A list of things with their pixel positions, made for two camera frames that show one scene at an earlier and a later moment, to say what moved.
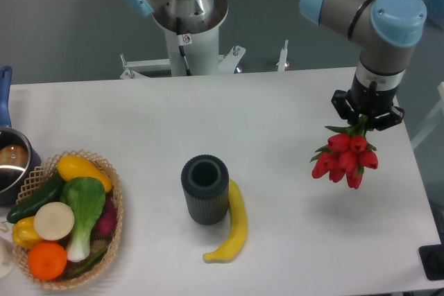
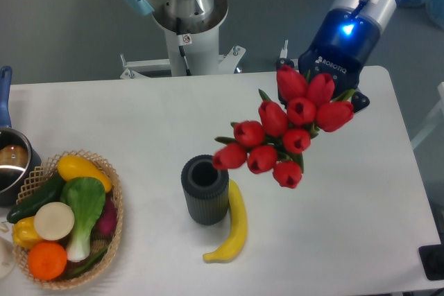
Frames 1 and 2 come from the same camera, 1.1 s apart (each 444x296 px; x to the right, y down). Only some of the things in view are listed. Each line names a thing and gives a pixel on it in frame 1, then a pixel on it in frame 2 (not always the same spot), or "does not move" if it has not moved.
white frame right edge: [435, 123] does not move
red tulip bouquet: [347, 154] -> [273, 143]
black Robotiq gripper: [368, 102] -> [347, 36]
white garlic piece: [3, 227] does not move
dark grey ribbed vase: [205, 182] does not move
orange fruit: [47, 260] does not move
